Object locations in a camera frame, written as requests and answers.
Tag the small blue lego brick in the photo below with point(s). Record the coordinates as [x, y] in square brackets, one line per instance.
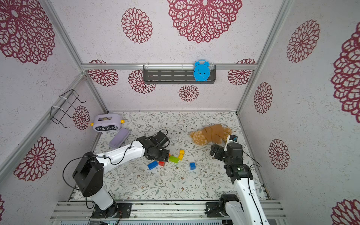
[192, 166]

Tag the purple pencil case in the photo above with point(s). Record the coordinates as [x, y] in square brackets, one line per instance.
[119, 138]

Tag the grey wall shelf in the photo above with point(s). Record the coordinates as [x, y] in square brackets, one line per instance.
[183, 76]

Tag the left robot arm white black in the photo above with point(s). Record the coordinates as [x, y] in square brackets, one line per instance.
[89, 173]

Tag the blue alarm clock toy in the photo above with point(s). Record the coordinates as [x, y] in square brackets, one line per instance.
[202, 71]

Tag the long blue lego brick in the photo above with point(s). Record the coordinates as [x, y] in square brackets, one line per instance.
[152, 165]

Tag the brown plush teddy bear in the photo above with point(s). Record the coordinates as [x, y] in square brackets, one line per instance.
[211, 134]

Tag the green lego brick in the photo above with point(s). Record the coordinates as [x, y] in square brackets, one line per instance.
[174, 159]

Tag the red lego brick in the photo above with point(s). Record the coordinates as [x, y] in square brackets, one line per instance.
[161, 163]

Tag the purple toy radio clock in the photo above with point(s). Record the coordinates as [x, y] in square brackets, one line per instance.
[107, 122]

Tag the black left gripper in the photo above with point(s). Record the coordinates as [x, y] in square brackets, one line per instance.
[165, 157]

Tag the black wire wall rack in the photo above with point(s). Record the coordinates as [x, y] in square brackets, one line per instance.
[58, 113]

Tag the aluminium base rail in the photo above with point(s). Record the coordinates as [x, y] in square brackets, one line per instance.
[136, 210]

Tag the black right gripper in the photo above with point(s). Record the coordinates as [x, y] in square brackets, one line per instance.
[218, 151]

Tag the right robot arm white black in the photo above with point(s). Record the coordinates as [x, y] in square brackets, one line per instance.
[245, 207]

